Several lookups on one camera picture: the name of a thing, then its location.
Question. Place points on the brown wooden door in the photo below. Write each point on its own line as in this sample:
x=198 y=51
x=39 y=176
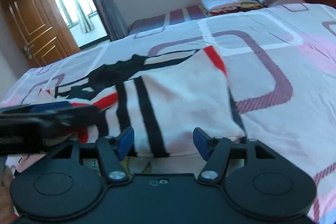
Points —
x=39 y=31

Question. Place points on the patterned white pink bedsheet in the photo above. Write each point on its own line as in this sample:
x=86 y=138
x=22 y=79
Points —
x=280 y=64

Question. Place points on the striped white black red sweater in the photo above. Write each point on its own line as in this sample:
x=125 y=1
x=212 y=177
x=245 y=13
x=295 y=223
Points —
x=163 y=98

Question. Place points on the white sheer curtain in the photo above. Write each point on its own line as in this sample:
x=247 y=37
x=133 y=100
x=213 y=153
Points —
x=83 y=19

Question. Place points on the folded red patterned blanket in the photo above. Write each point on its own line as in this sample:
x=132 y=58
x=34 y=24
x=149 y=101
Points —
x=221 y=7

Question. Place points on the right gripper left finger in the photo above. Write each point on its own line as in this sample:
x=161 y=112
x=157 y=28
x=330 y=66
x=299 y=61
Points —
x=111 y=151

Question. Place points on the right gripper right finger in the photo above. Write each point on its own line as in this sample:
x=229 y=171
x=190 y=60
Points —
x=216 y=153

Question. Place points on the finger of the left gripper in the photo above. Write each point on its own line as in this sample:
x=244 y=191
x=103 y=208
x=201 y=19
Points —
x=51 y=108

